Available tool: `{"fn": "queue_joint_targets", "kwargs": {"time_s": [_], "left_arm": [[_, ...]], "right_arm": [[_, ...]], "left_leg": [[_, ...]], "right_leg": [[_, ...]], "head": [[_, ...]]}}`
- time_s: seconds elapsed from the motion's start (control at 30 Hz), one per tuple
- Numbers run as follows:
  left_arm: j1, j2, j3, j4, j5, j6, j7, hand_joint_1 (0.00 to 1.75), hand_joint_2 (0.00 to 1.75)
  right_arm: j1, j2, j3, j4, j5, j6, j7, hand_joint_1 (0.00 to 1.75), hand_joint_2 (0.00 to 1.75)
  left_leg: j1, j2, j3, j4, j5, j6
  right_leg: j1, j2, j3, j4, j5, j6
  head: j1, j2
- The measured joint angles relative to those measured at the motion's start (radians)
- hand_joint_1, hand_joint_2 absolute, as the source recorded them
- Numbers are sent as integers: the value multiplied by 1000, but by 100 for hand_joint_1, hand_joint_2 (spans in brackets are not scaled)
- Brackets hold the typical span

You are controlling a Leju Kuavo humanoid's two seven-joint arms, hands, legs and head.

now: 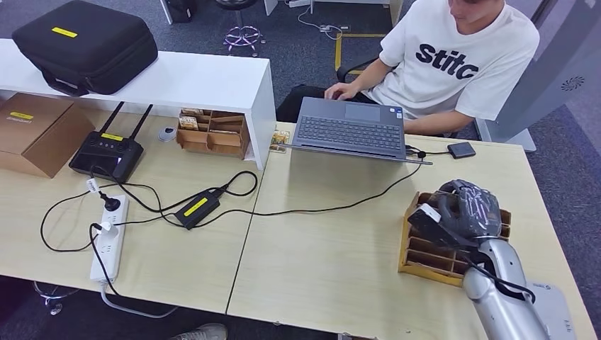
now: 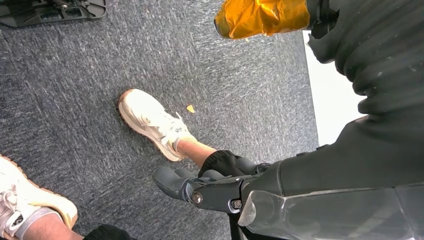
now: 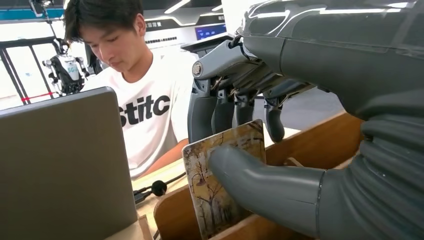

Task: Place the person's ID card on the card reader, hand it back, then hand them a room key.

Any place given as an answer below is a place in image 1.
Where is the grey laptop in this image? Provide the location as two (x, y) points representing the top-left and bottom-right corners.
(276, 97), (434, 166)

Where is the black office chair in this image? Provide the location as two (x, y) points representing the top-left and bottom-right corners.
(336, 56), (381, 84)

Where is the black adapter mains cable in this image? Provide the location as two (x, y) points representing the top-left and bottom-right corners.
(97, 171), (259, 228)

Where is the black looped cable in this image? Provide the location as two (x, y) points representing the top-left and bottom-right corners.
(40, 184), (119, 254)

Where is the black mains plug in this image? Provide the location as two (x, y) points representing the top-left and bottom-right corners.
(99, 191), (122, 213)

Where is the brown cardboard box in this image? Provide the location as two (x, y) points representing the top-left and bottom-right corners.
(0, 93), (96, 179)

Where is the black controller with antennas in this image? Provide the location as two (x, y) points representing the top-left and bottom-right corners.
(69, 102), (154, 184)

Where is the black laptop charger cable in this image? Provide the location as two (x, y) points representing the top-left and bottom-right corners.
(193, 146), (427, 230)

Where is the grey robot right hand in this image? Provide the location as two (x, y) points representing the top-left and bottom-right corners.
(437, 178), (503, 240)

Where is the white power strip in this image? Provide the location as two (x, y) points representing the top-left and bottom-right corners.
(89, 195), (130, 284)

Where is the white power strip cord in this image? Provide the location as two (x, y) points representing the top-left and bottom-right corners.
(99, 281), (179, 320)

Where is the white desk shelf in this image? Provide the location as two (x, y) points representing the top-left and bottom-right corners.
(0, 38), (277, 171)

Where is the white standing panel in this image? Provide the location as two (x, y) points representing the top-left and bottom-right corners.
(474, 0), (601, 152)

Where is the black power adapter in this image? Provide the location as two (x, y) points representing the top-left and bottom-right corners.
(174, 188), (223, 231)

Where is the slotted cardboard card holder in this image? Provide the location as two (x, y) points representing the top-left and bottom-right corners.
(398, 191), (512, 288)

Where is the white table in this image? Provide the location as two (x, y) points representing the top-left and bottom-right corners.
(264, 0), (405, 18)

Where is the black carrying case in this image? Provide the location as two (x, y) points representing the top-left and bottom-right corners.
(11, 0), (159, 97)

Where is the yellow floor tape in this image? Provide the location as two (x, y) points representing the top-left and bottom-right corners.
(334, 33), (388, 74)

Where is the small cardboard organizer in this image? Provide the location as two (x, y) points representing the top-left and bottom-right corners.
(176, 108), (251, 161)

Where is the white floor cable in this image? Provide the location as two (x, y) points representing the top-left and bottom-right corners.
(296, 4), (352, 41)

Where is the grey card reader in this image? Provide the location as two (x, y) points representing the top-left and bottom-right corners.
(525, 280), (578, 340)

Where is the small black square device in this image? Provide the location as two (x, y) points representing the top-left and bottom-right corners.
(446, 141), (477, 160)

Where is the grey shoe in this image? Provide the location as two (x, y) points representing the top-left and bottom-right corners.
(169, 323), (229, 340)

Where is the black cabinet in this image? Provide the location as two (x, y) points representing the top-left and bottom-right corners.
(160, 0), (197, 24)

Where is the person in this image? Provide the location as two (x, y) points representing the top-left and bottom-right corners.
(276, 0), (541, 137)

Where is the person's right hand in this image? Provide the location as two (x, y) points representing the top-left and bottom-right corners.
(324, 81), (360, 102)

